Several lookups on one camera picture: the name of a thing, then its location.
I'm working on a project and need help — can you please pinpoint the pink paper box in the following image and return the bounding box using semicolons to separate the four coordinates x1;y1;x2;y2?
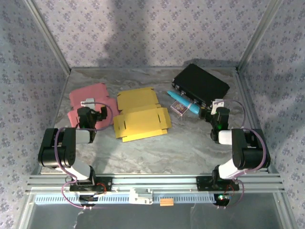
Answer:
67;83;118;127

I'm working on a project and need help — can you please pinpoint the yellow paper box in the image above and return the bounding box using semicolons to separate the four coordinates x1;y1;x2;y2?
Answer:
112;86;173;143

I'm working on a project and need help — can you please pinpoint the small purple card box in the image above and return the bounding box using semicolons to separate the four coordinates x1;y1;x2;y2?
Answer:
170;100;189;117

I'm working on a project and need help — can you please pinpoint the light blue tube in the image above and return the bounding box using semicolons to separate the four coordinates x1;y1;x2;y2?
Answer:
166;90;200;115

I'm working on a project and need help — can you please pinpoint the black hard case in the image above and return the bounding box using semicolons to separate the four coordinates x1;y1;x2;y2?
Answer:
171;62;231;108

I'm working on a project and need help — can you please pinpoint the white connector block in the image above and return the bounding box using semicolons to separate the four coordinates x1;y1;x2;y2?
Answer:
128;187;153;205

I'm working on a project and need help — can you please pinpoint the grey metal bottom panel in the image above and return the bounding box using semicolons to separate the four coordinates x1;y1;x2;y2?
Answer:
19;190;298;229

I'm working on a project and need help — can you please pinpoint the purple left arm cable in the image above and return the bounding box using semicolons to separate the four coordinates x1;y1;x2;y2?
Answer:
54;102;114;210

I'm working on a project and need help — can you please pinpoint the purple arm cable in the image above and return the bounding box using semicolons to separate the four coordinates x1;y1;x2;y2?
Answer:
54;102;114;210
218;99;269;210

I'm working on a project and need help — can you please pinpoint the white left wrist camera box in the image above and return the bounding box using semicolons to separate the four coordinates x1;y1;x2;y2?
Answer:
80;97;96;107

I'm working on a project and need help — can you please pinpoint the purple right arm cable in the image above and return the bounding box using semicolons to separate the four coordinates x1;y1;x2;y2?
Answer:
218;99;269;210

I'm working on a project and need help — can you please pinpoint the aluminium right side rail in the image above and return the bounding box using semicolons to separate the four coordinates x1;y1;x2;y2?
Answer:
234;69;280;176

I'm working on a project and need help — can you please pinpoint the aluminium left side rail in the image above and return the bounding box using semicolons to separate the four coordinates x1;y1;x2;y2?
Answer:
30;69;72;176

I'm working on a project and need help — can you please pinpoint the aluminium back rail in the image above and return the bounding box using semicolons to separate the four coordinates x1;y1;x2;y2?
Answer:
70;66;239;72

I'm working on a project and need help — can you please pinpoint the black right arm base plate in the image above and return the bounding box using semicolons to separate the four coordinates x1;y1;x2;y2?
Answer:
195;176;240;191

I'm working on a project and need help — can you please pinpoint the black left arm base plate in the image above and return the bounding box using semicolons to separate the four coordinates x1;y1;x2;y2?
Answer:
69;176;113;193

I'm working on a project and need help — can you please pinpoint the black round cable mount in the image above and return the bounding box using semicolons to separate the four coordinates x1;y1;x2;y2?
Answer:
213;193;231;208
78;194;98;208

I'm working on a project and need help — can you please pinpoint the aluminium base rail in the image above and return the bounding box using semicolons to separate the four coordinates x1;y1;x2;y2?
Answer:
26;173;285;193

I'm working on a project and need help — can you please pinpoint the light blue slotted cable duct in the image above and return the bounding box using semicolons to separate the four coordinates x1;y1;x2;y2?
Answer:
34;192;216;205

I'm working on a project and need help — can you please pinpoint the aluminium left corner post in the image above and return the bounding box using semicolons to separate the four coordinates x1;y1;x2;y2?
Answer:
22;0;72;72

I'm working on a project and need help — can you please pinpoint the aluminium corner post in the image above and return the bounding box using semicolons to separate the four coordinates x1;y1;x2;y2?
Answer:
22;0;72;72
237;0;284;72

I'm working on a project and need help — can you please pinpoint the aluminium right corner post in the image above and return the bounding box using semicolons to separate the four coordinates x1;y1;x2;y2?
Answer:
237;0;284;72

